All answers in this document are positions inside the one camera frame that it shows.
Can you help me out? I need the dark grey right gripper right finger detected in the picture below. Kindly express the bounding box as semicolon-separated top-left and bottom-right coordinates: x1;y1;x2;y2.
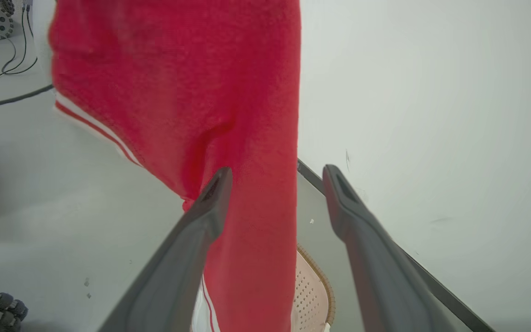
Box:
322;164;459;332

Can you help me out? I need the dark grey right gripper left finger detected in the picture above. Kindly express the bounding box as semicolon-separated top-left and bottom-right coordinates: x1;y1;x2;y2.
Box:
97;166;234;332

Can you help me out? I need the red garment with white stripes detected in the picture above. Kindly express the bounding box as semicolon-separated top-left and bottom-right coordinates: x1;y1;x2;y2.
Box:
48;0;302;332

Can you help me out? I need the cream laundry basket brown rim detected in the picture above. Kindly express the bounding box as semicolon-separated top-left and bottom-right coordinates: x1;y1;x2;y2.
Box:
291;243;336;332

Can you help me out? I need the thick black floor cable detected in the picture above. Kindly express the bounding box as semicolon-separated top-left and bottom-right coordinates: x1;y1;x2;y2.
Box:
0;84;54;111

